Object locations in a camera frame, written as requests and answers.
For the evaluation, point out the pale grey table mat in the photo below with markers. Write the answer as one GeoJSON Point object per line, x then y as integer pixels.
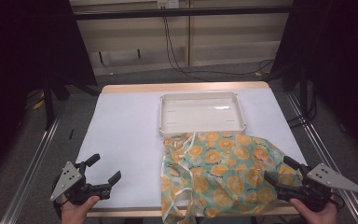
{"type": "Point", "coordinates": [127, 130]}

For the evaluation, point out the white plastic tray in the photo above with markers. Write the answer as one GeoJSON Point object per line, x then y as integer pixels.
{"type": "Point", "coordinates": [200, 113]}

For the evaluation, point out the black metal stand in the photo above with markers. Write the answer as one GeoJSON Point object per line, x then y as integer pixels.
{"type": "Point", "coordinates": [48, 102]}
{"type": "Point", "coordinates": [304, 93]}

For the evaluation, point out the person's right hand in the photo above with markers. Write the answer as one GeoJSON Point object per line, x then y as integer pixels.
{"type": "Point", "coordinates": [313, 214]}

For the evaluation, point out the aluminium floor rail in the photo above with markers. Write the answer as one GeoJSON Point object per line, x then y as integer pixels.
{"type": "Point", "coordinates": [28, 177]}
{"type": "Point", "coordinates": [323, 149]}

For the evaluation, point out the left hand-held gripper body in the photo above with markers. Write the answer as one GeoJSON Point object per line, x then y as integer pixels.
{"type": "Point", "coordinates": [74, 186]}

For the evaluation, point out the white wall socket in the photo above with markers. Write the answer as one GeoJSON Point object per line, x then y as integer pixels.
{"type": "Point", "coordinates": [167, 3]}

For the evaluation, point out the person's left hand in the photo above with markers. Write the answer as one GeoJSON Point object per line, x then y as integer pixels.
{"type": "Point", "coordinates": [77, 213]}

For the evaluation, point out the black horizontal bar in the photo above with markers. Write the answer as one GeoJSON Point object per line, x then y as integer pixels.
{"type": "Point", "coordinates": [183, 12]}

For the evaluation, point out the yellow tape strip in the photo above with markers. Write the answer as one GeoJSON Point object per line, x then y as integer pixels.
{"type": "Point", "coordinates": [38, 104]}

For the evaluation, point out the small black floor item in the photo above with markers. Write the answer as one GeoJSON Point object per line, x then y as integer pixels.
{"type": "Point", "coordinates": [71, 134]}

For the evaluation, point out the black curtain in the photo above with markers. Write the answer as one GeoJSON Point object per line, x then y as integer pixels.
{"type": "Point", "coordinates": [18, 62]}
{"type": "Point", "coordinates": [341, 62]}

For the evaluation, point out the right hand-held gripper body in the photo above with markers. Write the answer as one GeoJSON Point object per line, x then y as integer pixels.
{"type": "Point", "coordinates": [318, 186]}

